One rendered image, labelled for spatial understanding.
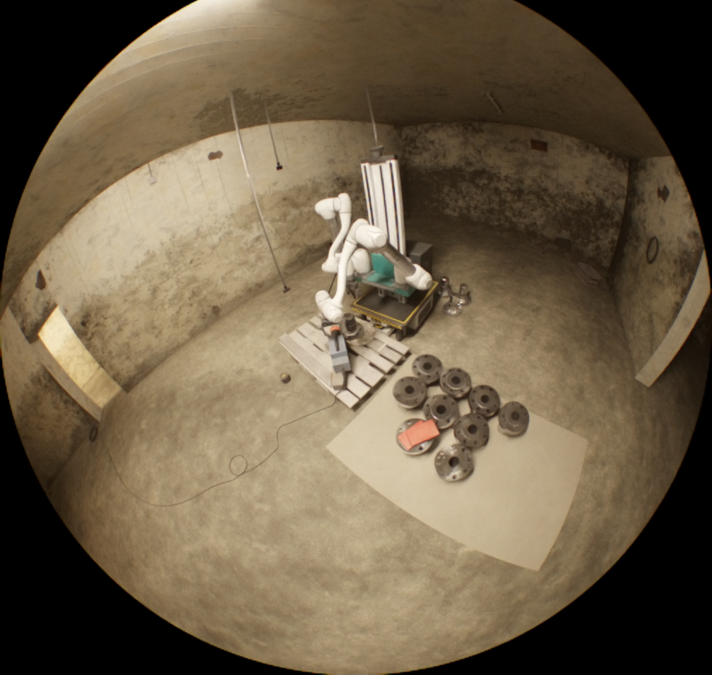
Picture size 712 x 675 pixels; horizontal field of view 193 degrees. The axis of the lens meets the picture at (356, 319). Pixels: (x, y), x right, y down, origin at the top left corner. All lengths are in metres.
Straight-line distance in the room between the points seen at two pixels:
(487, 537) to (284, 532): 1.43
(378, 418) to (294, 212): 3.60
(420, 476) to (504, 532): 0.85
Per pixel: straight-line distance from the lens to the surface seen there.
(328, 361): 2.04
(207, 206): 3.67
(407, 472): 1.68
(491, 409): 1.70
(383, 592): 1.85
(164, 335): 4.04
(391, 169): 1.83
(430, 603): 1.93
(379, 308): 2.21
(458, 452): 1.51
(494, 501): 1.83
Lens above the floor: 1.68
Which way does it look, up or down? 40 degrees down
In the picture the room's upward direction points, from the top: 11 degrees counter-clockwise
